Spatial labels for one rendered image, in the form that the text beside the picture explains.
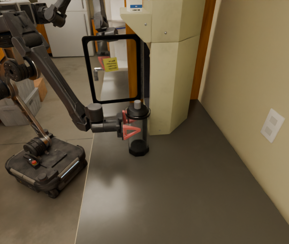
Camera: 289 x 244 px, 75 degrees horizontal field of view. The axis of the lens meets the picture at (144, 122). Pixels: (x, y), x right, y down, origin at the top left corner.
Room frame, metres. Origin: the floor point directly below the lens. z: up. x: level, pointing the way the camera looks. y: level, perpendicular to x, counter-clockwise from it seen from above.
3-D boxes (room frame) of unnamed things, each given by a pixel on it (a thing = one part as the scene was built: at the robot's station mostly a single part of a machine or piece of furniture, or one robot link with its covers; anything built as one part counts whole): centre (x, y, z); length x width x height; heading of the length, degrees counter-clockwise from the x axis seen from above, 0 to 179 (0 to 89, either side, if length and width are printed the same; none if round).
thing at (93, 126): (0.65, 0.20, 1.10); 0.07 x 0.06 x 0.07; 96
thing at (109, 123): (0.66, 0.14, 1.10); 0.10 x 0.07 x 0.07; 6
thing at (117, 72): (1.05, 0.17, 1.19); 0.30 x 0.01 x 0.40; 102
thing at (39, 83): (3.01, 1.94, 0.14); 0.41 x 0.32 x 0.28; 12
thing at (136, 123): (0.67, 0.03, 1.06); 0.11 x 0.11 x 0.21
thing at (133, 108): (0.67, 0.03, 1.18); 0.09 x 0.09 x 0.07
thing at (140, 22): (0.93, 0.05, 1.46); 0.32 x 0.11 x 0.10; 6
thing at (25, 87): (2.40, 1.84, 0.49); 0.60 x 0.42 x 0.33; 6
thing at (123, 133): (0.63, 0.06, 1.10); 0.09 x 0.07 x 0.07; 96
